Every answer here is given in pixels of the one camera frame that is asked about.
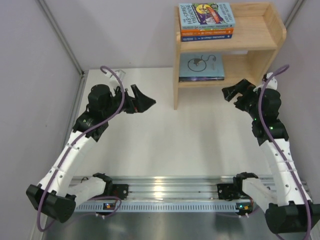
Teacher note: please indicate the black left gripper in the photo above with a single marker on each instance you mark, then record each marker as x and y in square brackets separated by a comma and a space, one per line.
[133, 100]

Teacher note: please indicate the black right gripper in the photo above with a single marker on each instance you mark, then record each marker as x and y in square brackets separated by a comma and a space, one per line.
[243, 95]

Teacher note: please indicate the purple galaxy cover book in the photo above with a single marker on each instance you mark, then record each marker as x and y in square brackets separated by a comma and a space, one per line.
[201, 79]

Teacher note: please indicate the light blue thin booklet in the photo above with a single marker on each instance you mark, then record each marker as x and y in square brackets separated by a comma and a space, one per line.
[201, 65]

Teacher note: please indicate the orange 78-storey treehouse book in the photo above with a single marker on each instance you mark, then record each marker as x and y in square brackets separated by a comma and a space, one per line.
[206, 32]

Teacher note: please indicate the blue 91-storey treehouse book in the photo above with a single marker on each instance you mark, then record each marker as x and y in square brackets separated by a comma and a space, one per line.
[205, 37]

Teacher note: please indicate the light blue 143-storey treehouse book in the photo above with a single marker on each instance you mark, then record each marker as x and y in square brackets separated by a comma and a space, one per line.
[214, 15]

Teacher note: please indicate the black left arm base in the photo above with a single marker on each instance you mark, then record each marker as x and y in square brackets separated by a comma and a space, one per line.
[119, 190]

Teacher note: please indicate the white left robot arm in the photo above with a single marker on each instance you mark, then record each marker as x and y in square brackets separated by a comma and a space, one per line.
[53, 196]

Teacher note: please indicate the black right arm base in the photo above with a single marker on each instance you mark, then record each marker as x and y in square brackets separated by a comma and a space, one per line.
[227, 192]

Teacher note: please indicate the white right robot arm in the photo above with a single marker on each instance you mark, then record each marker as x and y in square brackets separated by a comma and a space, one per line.
[288, 209]

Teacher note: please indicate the wooden two-tier shelf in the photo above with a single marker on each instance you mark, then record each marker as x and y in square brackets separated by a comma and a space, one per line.
[258, 36]

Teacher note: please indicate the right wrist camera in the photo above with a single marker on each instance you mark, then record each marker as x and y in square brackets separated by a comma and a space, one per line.
[272, 84]

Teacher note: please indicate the aluminium mounting rail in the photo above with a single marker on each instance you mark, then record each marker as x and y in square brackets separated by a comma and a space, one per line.
[171, 195]

